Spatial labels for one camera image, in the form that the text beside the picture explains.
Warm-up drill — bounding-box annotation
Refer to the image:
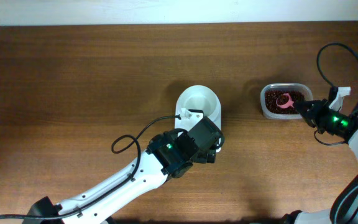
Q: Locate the pink measuring scoop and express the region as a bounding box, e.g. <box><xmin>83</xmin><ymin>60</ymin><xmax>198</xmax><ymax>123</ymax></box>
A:
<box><xmin>276</xmin><ymin>93</ymin><xmax>294</xmax><ymax>109</ymax></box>

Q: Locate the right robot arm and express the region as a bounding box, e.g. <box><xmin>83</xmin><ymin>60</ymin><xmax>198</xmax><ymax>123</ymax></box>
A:
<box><xmin>282</xmin><ymin>100</ymin><xmax>358</xmax><ymax>223</ymax></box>

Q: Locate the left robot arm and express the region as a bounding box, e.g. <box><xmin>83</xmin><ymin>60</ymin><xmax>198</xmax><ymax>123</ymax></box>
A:
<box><xmin>28</xmin><ymin>117</ymin><xmax>224</xmax><ymax>223</ymax></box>

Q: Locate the white digital kitchen scale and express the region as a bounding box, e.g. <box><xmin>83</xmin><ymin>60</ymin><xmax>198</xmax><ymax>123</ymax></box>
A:
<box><xmin>174</xmin><ymin>85</ymin><xmax>223</xmax><ymax>153</ymax></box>

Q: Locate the clear plastic container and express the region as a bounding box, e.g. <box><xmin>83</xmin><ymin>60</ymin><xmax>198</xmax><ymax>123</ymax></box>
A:
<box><xmin>260</xmin><ymin>83</ymin><xmax>313</xmax><ymax>119</ymax></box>

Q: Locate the white round bowl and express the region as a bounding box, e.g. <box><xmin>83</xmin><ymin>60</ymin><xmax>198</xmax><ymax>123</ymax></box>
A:
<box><xmin>175</xmin><ymin>85</ymin><xmax>221</xmax><ymax>121</ymax></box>

